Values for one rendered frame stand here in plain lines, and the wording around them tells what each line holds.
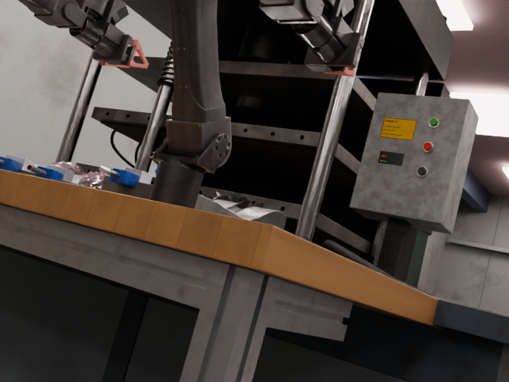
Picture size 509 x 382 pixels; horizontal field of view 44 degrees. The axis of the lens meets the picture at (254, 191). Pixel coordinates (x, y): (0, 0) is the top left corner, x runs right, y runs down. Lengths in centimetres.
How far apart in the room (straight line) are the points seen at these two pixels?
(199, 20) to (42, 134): 347
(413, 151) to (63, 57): 284
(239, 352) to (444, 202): 146
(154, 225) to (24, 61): 362
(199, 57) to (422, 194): 125
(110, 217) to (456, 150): 149
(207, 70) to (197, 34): 5
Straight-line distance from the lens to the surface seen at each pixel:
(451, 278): 1131
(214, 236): 55
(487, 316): 93
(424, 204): 197
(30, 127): 422
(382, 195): 202
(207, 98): 85
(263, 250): 52
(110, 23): 153
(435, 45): 270
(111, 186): 139
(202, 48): 85
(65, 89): 436
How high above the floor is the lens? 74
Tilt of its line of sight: 8 degrees up
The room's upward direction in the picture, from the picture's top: 16 degrees clockwise
